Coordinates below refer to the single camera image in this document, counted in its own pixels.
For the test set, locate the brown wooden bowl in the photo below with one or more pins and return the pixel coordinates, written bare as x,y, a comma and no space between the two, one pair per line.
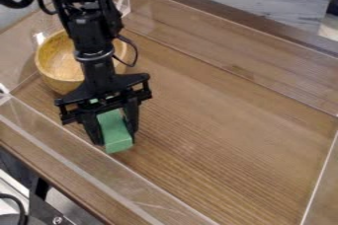
57,67

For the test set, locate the clear acrylic triangular bracket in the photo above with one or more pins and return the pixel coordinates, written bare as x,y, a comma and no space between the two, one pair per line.
123,6

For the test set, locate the green rectangular block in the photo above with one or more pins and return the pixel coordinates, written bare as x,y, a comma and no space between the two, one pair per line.
118,139

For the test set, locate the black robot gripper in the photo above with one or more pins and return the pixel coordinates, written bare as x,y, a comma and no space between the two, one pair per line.
104,92

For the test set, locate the black table leg bracket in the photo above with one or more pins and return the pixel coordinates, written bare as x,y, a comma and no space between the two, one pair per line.
43,214

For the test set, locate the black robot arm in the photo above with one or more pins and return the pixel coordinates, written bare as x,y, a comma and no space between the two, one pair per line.
92,24

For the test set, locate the clear acrylic tray wall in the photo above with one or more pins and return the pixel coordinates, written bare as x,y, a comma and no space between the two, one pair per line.
236,148

